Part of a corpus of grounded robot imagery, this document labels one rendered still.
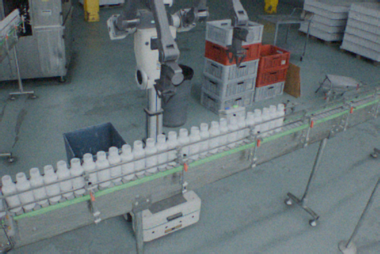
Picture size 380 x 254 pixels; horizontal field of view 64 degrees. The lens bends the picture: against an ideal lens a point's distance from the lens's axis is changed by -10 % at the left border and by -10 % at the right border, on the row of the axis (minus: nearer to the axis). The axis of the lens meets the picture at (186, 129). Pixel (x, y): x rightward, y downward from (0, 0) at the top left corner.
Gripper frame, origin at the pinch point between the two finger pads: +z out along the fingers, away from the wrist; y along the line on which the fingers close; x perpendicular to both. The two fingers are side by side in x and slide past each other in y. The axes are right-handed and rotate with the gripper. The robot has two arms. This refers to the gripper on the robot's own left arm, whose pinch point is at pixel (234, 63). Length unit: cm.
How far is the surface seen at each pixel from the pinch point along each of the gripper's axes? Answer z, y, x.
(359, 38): 92, 252, -574
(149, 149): 27, -18, 58
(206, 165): 44, -21, 28
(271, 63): 85, 171, -213
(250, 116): 24.0, -17.1, -1.0
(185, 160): 31, -27, 44
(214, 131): 26.7, -17.9, 22.4
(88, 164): 27, -18, 87
